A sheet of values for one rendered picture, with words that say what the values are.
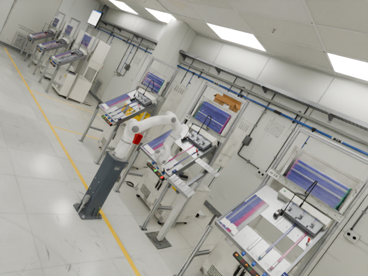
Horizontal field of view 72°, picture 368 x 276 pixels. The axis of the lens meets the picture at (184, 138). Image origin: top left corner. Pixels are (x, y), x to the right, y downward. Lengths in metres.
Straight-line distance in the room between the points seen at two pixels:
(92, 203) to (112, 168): 0.42
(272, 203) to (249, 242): 0.49
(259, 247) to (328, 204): 0.71
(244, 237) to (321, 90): 2.85
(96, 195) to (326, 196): 2.18
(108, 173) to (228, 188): 2.61
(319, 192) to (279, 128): 2.06
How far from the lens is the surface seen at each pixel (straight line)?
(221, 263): 2.88
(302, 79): 4.70
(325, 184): 2.63
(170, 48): 6.16
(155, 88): 4.23
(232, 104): 3.62
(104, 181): 2.70
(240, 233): 2.46
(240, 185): 4.59
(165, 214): 3.33
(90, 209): 2.86
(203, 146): 3.09
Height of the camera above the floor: 1.58
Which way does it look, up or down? 8 degrees down
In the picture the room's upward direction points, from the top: 30 degrees clockwise
